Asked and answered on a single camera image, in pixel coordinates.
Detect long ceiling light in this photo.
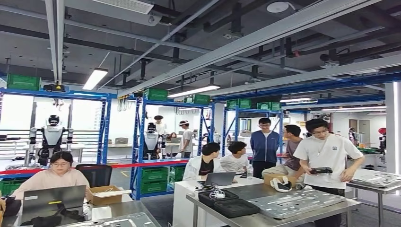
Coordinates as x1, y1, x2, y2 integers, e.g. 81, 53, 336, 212
321, 105, 387, 112
167, 84, 221, 99
82, 67, 109, 91
279, 97, 313, 104

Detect white and black humanoid robot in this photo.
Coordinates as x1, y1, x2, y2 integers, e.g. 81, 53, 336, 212
28, 114, 75, 166
142, 122, 167, 161

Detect steel workbench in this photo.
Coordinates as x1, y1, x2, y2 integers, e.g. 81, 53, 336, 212
345, 168, 401, 227
185, 183, 363, 227
0, 200, 161, 227

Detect white and black headset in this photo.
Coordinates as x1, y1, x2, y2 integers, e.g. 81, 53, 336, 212
270, 176, 293, 193

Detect white ceiling air vent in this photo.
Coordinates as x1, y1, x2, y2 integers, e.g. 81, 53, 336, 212
90, 0, 155, 15

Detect black carrying case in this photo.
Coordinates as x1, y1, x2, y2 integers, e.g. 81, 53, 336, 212
198, 189, 240, 208
212, 198, 261, 219

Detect black bag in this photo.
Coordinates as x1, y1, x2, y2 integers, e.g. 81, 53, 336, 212
2, 196, 22, 217

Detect red barrier belt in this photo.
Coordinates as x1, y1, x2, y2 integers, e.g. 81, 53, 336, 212
0, 158, 190, 176

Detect white cable with charger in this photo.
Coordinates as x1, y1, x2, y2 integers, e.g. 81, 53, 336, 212
209, 189, 227, 200

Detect hanging cable bundle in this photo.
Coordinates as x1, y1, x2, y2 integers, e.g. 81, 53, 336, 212
117, 95, 130, 113

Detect black office chair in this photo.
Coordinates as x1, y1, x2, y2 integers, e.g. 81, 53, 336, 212
75, 164, 113, 188

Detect grey laptop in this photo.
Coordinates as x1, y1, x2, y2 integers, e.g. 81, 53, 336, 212
197, 171, 236, 188
18, 184, 87, 226

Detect blue steel shelf rack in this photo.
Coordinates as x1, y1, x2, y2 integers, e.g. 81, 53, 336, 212
0, 88, 117, 189
220, 105, 284, 157
129, 96, 216, 201

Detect brown cardboard box with sheet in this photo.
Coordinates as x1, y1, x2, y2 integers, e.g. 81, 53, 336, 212
86, 185, 132, 206

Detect red-topped black machine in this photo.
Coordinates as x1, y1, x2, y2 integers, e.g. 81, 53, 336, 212
377, 127, 387, 164

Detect green plastic crate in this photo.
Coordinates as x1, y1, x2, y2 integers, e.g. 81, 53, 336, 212
140, 181, 168, 194
140, 166, 169, 183
226, 98, 252, 110
257, 102, 282, 112
0, 178, 29, 197
169, 166, 186, 190
184, 94, 211, 105
6, 73, 42, 91
143, 88, 169, 102

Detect white paper sheet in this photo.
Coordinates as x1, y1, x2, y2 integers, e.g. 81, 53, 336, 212
91, 206, 113, 221

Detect round white ceiling fixture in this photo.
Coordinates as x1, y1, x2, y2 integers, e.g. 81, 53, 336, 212
266, 1, 290, 14

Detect white desk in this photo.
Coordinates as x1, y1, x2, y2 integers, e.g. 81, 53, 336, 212
172, 176, 264, 227

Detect black handheld controller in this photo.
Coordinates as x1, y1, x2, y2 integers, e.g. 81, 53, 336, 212
309, 166, 334, 176

